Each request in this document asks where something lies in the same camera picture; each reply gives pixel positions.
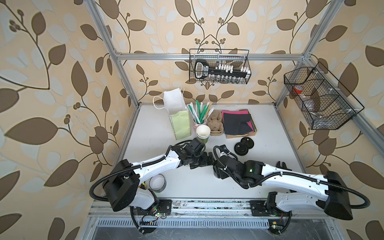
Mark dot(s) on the black tool in basket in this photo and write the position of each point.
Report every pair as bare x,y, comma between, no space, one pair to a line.
203,70

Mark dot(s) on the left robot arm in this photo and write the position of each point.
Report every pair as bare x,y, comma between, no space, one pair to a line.
121,188

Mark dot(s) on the black wire basket right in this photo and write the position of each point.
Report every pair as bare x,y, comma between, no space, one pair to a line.
335,104

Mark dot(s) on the green white paper bag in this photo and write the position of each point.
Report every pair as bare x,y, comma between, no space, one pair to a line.
176,108

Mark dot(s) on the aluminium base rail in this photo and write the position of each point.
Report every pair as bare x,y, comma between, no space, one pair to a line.
208,208

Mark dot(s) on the black coffee lid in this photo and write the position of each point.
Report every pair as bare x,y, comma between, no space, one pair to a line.
248,142
241,149

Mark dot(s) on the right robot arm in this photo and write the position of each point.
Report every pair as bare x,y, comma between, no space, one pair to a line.
326,193

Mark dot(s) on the black wire basket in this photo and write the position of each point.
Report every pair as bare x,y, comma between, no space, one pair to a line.
335,104
235,57

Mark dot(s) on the grey duct tape roll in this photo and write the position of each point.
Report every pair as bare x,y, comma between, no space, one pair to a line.
158,183

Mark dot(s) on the black wire basket back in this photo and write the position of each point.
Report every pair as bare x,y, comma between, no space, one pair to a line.
235,57

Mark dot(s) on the red capped plastic bottle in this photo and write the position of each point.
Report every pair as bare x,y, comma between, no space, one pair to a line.
305,102

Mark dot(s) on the brown pulp cup carriers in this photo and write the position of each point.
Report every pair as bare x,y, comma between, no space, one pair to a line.
215,123

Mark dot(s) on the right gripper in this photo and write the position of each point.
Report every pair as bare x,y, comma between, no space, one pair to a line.
218,173

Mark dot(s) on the cup of wrapped straws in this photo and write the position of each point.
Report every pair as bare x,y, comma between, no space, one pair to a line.
200,111

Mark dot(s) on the stack of coloured napkins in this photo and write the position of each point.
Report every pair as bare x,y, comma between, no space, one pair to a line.
238,122

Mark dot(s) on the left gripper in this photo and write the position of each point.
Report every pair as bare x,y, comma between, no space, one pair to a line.
206,161

